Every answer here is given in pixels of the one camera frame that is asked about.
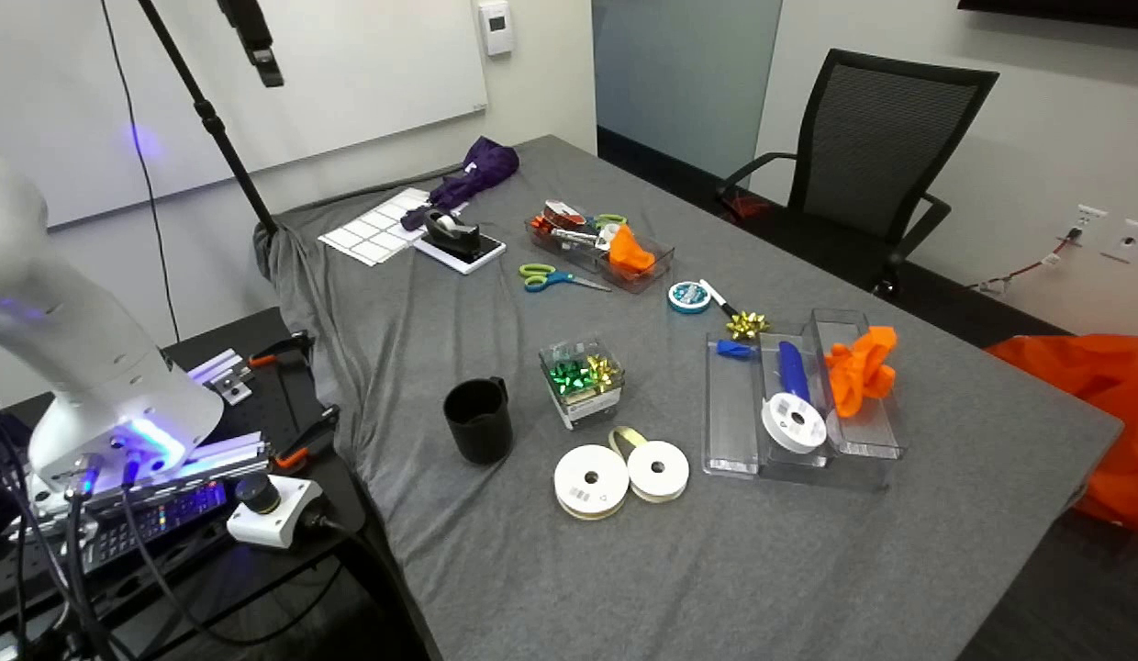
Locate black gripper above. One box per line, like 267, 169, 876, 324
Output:
217, 0, 289, 92

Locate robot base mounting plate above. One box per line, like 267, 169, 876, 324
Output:
15, 426, 275, 581

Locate red ribbon bow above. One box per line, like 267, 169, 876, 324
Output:
529, 208, 584, 247

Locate orange gift bow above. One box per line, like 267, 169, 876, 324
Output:
601, 222, 659, 284

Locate green gift bow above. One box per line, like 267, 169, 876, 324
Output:
547, 353, 595, 403

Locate small square clear container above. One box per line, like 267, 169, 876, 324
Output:
535, 338, 630, 435

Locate gold bow with dark specks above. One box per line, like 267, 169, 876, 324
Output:
724, 308, 771, 345

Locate black tripod pole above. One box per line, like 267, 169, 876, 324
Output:
135, 0, 283, 239

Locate white label sheet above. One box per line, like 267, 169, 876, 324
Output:
314, 182, 437, 271

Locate purple folded umbrella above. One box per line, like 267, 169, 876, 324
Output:
398, 136, 522, 236

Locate black tape dispenser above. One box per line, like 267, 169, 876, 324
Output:
420, 206, 489, 258

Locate green and blue scissors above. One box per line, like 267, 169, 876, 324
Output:
513, 261, 614, 297

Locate black mug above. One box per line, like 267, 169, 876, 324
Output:
440, 375, 516, 469

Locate white emergency stop button box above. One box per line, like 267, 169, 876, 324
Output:
223, 469, 328, 552

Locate teal ribbon spool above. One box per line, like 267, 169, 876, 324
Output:
659, 277, 717, 315

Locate black robot cart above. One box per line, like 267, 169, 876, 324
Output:
0, 304, 440, 661

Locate large white ribbon spool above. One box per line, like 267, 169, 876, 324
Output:
552, 439, 635, 524

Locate white spool with gold ribbon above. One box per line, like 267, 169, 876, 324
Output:
604, 424, 693, 508

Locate clear three-compartment organizer tray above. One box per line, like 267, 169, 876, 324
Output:
696, 308, 908, 495

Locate blue ribbon roll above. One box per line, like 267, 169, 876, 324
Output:
775, 338, 816, 403

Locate black mesh office chair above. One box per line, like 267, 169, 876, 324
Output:
712, 48, 1002, 297

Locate white ribbon spool in tray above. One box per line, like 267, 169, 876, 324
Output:
756, 388, 833, 460

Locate orange ribbon bundle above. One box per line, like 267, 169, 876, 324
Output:
823, 324, 903, 424

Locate grey tablecloth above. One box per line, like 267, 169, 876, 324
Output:
251, 132, 1128, 661

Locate orange plastic bag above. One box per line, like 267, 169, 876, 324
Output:
984, 328, 1138, 537

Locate white wall thermostat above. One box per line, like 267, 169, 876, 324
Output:
472, 0, 516, 58

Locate black wall television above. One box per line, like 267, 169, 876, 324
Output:
954, 0, 1138, 33

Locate white wall outlet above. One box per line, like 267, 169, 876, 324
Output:
1072, 198, 1111, 241

